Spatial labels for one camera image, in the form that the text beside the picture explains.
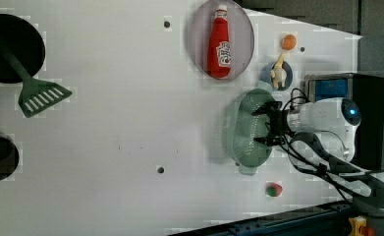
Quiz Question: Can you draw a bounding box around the green plastic strainer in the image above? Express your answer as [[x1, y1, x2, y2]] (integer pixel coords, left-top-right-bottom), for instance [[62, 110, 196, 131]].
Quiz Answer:
[[222, 87, 274, 176]]

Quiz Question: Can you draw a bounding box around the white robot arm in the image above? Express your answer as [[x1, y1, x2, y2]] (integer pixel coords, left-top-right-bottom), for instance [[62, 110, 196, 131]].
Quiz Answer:
[[252, 97, 384, 218]]

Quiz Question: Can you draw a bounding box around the grey round plate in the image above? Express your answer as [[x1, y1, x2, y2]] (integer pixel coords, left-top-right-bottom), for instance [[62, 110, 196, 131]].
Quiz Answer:
[[188, 0, 254, 80]]

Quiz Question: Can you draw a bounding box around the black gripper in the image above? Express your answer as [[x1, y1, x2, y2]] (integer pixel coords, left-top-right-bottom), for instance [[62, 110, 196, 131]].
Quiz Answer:
[[251, 101, 293, 147]]

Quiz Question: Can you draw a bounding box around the blue small bowl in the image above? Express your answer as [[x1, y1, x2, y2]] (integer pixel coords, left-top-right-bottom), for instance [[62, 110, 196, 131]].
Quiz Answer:
[[260, 61, 293, 91]]

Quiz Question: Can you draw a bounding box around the peeled banana toy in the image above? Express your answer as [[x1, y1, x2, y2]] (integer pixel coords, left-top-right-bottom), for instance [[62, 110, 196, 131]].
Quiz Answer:
[[270, 51, 287, 89]]

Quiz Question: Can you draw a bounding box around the red green strawberry toy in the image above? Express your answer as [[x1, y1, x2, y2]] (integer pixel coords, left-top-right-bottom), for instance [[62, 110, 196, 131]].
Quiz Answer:
[[266, 182, 283, 198]]

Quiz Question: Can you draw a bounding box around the orange toy fruit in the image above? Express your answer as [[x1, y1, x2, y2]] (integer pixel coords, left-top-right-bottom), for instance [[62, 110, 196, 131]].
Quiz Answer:
[[281, 34, 297, 50]]

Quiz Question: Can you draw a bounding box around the yellow red emergency button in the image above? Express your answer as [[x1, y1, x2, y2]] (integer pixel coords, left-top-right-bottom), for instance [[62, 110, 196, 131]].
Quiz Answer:
[[349, 216, 375, 236]]

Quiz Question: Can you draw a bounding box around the black round container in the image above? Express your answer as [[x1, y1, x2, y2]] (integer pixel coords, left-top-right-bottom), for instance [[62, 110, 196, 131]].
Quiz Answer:
[[0, 14, 45, 84]]

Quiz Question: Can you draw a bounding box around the green slotted spatula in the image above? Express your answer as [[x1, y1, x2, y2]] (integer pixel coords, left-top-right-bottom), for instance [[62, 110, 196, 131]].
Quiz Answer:
[[0, 37, 73, 118]]

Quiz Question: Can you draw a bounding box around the red ketchup bottle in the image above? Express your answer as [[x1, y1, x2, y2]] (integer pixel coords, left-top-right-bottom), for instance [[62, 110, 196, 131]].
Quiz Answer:
[[207, 5, 232, 79]]

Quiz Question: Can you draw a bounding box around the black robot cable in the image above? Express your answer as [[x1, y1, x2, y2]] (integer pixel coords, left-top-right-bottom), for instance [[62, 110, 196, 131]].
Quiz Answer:
[[277, 88, 384, 219]]

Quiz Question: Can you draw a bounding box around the black toaster oven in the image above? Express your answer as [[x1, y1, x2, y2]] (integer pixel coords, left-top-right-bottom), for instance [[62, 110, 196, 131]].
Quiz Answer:
[[304, 73, 384, 170]]

